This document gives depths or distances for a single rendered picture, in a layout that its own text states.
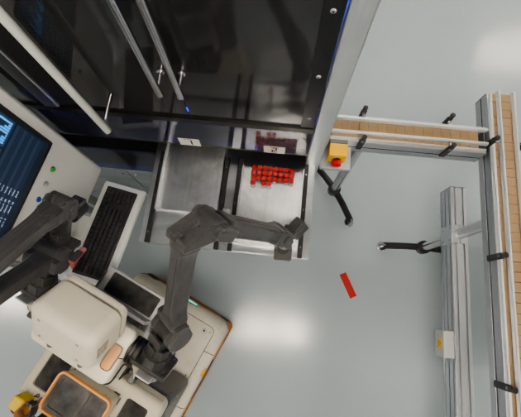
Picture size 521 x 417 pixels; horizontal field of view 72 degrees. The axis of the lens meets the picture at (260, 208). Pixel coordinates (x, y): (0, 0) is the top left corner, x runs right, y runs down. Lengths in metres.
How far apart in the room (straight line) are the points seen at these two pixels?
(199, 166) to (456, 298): 1.36
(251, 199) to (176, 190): 0.32
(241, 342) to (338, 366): 0.60
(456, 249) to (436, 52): 1.70
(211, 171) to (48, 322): 0.84
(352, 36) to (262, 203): 0.82
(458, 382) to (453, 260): 0.55
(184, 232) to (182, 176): 0.76
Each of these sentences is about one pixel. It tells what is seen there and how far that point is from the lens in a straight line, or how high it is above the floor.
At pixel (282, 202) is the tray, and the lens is 1.50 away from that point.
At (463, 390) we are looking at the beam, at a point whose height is 0.55.
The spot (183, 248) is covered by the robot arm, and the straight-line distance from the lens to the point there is 0.82.
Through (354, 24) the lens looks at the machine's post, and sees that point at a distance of 0.88.
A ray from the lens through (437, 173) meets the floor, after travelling 2.75.
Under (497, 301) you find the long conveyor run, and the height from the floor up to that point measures 0.92.
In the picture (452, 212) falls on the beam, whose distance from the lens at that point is 2.06.
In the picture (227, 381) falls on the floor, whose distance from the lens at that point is 2.38.
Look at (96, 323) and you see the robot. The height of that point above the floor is 1.36.
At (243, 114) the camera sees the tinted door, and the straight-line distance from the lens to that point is 1.24.
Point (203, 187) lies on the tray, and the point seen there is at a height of 0.88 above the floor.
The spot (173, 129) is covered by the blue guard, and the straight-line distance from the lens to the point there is 1.41.
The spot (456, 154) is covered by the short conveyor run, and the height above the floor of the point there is 0.90.
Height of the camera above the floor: 2.33
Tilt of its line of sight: 75 degrees down
